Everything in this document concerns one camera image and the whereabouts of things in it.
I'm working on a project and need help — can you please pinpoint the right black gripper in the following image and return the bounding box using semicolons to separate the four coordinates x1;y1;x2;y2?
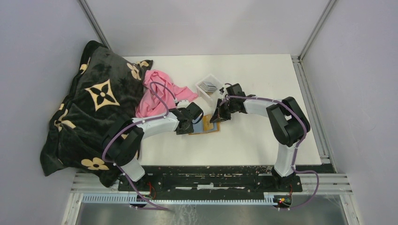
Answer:
211;98;236;123

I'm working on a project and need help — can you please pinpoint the yellow leather card holder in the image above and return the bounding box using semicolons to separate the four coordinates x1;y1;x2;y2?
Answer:
190;114;221;135

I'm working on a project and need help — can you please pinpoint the gold vip card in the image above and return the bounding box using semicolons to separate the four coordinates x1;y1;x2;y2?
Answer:
203;120;218;133

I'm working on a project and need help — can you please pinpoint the white plastic tray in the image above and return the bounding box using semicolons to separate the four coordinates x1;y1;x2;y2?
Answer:
195;74;223;107

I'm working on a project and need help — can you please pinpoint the stack of credit cards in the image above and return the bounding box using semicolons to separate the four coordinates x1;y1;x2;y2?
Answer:
198;81;218;93

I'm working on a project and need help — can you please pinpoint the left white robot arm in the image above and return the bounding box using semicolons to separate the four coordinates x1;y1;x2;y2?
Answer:
102;102;204;191

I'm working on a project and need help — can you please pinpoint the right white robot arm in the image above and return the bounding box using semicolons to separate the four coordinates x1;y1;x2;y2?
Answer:
210;83;311;191

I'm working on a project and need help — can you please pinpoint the pink cloth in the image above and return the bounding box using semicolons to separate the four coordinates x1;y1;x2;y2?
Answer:
135;70;198;118

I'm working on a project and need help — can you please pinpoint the black floral blanket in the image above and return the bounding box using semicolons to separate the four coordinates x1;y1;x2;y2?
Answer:
40;40;153;187

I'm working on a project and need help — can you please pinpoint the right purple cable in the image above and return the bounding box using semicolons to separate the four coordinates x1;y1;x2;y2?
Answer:
219;83;320;210

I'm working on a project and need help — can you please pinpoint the purple cable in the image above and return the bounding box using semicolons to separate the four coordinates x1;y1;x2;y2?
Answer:
102;81;187;212
219;83;320;210

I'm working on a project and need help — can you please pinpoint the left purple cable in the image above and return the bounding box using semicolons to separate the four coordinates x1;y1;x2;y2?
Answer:
102;81;187;212

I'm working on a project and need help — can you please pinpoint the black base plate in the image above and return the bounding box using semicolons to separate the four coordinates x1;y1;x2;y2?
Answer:
118;165;335;201

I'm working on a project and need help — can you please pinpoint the aluminium frame rail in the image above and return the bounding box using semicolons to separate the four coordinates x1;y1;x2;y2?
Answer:
291;56;353;195

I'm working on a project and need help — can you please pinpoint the white slotted cable duct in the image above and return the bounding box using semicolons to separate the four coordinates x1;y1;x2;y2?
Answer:
81;194;277;206

